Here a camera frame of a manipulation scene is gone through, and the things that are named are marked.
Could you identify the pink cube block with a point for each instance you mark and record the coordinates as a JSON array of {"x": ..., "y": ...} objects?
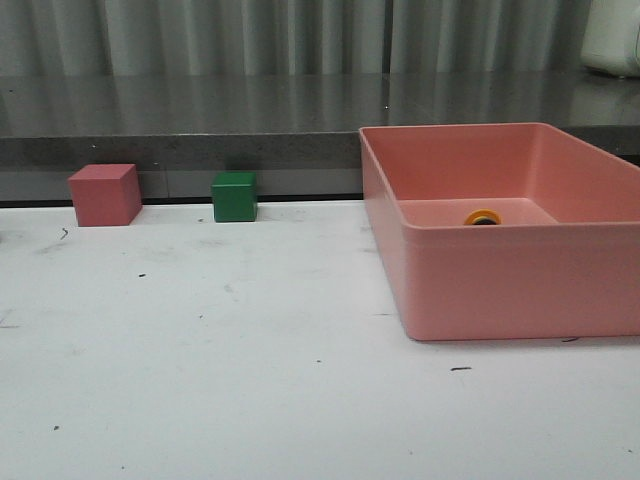
[{"x": 105, "y": 195}]

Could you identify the pink plastic bin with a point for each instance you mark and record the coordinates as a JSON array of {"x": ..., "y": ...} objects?
[{"x": 564, "y": 262}]

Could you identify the white appliance in background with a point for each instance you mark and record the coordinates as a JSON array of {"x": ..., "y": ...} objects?
[{"x": 611, "y": 38}]

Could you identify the green cube block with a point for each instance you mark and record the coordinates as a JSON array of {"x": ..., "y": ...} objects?
[{"x": 234, "y": 196}]

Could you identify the grey pleated curtain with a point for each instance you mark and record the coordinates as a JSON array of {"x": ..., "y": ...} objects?
[{"x": 130, "y": 38}]

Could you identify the yellow mushroom push button switch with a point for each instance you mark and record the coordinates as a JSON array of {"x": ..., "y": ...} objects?
[{"x": 483, "y": 217}]

